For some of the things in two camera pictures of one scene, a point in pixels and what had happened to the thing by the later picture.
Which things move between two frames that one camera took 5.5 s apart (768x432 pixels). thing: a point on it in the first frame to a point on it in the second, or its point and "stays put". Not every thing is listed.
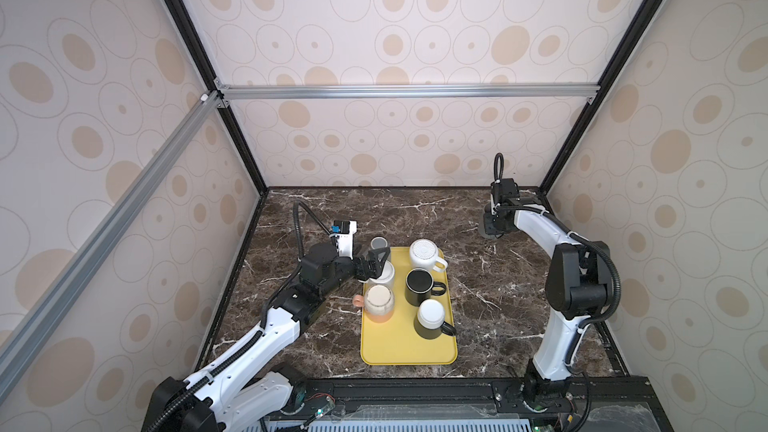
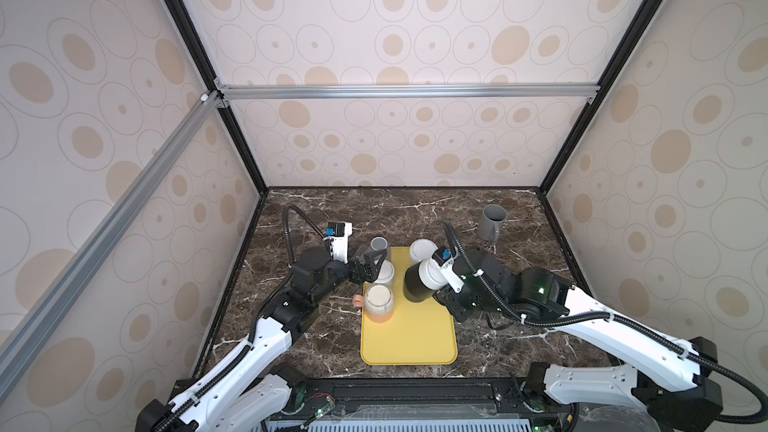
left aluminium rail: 16,345 stays put
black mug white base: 429,320 to 422,279
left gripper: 364,273 stays put
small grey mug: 378,243 stays put
